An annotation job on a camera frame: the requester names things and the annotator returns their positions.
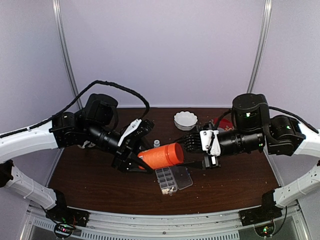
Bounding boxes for orange pill bottle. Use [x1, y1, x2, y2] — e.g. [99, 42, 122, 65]
[138, 143, 185, 170]

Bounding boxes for clear plastic pill organizer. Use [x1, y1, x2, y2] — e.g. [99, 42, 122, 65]
[155, 166, 193, 196]

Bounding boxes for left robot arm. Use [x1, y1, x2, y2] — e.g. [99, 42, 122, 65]
[0, 94, 154, 222]

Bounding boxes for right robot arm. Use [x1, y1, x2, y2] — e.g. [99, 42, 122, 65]
[176, 93, 320, 169]

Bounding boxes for white pills in organizer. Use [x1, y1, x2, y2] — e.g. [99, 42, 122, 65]
[161, 186, 176, 195]

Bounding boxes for white fluted ceramic bowl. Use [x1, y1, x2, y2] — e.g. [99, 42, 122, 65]
[173, 111, 198, 131]

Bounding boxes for small white pill bottle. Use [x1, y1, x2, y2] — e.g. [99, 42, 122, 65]
[153, 139, 161, 148]

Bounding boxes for floral mug yellow inside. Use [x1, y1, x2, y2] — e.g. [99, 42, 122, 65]
[78, 140, 96, 149]

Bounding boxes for red floral saucer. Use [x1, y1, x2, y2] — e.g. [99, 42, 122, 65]
[217, 118, 234, 132]

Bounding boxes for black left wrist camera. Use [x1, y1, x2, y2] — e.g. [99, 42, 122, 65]
[117, 118, 155, 148]

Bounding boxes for black camera cable left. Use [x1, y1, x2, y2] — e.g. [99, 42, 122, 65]
[0, 80, 151, 138]

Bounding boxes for black camera cable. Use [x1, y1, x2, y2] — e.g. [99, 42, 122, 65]
[0, 80, 151, 138]
[268, 106, 320, 135]

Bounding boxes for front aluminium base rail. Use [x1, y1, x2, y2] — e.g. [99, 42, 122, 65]
[19, 192, 308, 240]

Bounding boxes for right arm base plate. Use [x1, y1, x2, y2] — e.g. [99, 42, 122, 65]
[238, 206, 282, 227]

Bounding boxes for aluminium frame post left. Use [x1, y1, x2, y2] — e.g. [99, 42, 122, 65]
[52, 0, 79, 98]

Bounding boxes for aluminium frame post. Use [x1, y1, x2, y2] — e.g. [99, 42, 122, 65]
[52, 0, 79, 98]
[246, 0, 273, 93]

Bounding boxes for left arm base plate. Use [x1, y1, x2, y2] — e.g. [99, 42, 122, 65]
[45, 206, 90, 227]

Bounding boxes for black camera cable right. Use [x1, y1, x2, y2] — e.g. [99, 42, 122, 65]
[268, 106, 320, 135]

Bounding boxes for aluminium frame post right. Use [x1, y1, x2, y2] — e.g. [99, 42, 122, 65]
[246, 0, 273, 93]

